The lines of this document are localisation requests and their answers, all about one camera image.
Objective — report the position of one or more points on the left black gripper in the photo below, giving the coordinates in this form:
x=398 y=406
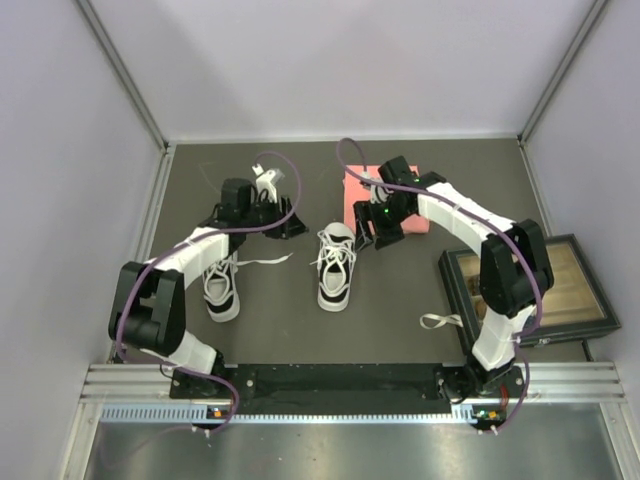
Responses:
x=290 y=228

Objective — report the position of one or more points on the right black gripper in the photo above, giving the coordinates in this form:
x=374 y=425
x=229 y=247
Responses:
x=385 y=236

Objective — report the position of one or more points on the black white sneaker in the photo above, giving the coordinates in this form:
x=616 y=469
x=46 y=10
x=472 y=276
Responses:
x=335 y=264
x=219 y=286

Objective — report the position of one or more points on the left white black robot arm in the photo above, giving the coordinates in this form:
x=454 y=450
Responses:
x=149 y=309

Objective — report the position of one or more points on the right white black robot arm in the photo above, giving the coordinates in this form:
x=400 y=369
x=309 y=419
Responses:
x=515 y=270

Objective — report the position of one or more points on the pink folded cloth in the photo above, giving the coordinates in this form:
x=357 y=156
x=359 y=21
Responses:
x=354 y=191

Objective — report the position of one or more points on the loose white shoelace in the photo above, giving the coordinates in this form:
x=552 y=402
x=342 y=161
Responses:
x=433 y=321

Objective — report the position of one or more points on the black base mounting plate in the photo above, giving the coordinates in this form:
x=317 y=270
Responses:
x=361 y=389

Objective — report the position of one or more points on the black glass-lid display box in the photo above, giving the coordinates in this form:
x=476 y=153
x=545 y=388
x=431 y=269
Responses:
x=574 y=309

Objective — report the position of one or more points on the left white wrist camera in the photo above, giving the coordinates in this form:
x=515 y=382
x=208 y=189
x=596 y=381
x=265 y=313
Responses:
x=266 y=182

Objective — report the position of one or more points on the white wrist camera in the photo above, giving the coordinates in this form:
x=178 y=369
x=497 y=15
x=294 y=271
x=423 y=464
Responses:
x=378 y=194
x=266 y=182

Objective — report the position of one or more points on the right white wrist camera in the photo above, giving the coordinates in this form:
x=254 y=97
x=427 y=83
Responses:
x=378 y=194

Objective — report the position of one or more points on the aluminium extrusion rail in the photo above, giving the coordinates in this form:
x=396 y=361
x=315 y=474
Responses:
x=564 y=382

